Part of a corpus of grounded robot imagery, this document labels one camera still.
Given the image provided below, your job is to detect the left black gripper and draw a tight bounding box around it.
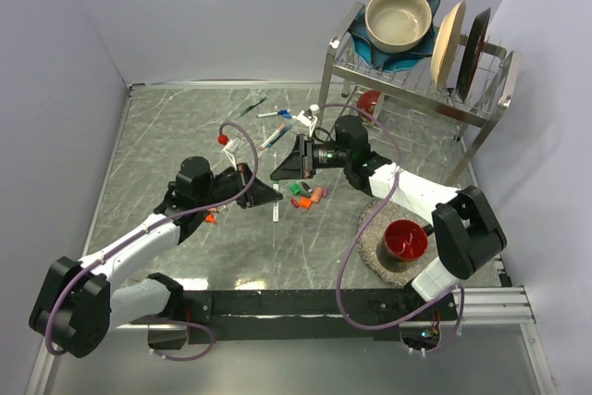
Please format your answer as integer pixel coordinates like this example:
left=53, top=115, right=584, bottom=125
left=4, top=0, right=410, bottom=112
left=197, top=162, right=283, bottom=209

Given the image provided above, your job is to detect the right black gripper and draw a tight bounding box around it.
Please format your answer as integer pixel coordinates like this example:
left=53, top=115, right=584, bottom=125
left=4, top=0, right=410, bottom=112
left=270, top=134, right=351, bottom=180

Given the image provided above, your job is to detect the green capped marker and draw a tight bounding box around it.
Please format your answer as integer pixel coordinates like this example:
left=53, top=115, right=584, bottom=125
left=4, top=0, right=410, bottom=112
left=272, top=181, right=279, bottom=223

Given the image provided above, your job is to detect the green highlighter cap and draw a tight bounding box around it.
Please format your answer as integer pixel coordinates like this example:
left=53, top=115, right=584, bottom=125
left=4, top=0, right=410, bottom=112
left=290, top=183, right=301, bottom=195

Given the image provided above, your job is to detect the dark blue pen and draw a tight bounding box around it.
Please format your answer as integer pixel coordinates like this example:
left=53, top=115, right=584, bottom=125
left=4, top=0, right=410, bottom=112
left=278, top=121, right=297, bottom=137

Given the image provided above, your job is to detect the orange highlighter cap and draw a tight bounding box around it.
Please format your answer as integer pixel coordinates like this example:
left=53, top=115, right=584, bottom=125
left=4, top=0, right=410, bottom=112
left=299, top=197, right=313, bottom=209

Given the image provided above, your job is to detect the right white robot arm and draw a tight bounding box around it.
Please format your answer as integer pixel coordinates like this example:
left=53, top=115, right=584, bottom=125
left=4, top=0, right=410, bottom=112
left=270, top=115, right=507, bottom=319

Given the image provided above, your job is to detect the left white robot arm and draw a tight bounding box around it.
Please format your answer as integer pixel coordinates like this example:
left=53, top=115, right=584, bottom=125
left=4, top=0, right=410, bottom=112
left=29, top=156, right=283, bottom=358

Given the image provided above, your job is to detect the blue capped white marker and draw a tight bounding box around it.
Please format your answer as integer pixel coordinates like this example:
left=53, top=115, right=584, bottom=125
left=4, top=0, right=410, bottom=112
left=277, top=109, right=309, bottom=125

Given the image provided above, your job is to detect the small red bowl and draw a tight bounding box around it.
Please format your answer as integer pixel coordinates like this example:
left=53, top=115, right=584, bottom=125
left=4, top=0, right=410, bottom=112
left=356, top=90, right=385, bottom=126

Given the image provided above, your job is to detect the speckled grey plate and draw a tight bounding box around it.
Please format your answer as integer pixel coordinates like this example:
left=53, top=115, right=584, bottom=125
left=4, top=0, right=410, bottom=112
left=356, top=203, right=438, bottom=288

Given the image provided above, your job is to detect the teal star shaped plate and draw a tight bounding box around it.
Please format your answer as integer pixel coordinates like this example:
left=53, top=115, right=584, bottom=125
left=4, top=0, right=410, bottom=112
left=348, top=0, right=440, bottom=72

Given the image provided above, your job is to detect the red black mug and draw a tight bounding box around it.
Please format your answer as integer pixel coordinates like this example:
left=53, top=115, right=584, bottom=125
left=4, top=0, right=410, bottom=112
left=376, top=219, right=434, bottom=271

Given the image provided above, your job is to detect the black base bar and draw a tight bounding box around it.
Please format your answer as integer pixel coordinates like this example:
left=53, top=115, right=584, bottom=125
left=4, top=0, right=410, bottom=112
left=128, top=288, right=459, bottom=352

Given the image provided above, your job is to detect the beige ceramic bowl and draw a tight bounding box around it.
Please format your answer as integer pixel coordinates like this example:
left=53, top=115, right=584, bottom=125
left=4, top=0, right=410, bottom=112
left=364, top=0, right=433, bottom=54

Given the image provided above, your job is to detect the steel dish rack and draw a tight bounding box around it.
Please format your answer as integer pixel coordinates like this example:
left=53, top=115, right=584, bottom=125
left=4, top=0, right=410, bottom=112
left=318, top=2, right=522, bottom=185

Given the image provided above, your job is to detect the beige plate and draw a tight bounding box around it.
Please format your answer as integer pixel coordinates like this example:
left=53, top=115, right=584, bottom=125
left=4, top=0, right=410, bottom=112
left=430, top=0, right=466, bottom=92

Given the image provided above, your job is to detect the black plate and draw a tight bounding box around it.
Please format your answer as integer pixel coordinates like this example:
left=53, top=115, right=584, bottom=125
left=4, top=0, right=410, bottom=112
left=455, top=7, right=491, bottom=103

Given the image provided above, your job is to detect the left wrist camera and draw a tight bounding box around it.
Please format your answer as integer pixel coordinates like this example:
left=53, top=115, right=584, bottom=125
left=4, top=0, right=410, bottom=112
left=217, top=134, right=246, bottom=166

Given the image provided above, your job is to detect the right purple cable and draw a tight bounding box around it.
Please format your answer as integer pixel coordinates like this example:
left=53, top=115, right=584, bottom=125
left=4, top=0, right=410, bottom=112
left=316, top=103, right=465, bottom=354

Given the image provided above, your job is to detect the purple cable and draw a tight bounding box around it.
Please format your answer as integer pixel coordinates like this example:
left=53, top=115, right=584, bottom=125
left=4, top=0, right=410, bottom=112
left=316, top=103, right=465, bottom=354
left=45, top=120, right=260, bottom=363

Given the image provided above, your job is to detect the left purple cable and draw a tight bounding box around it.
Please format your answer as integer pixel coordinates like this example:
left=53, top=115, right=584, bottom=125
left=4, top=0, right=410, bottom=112
left=45, top=120, right=260, bottom=363

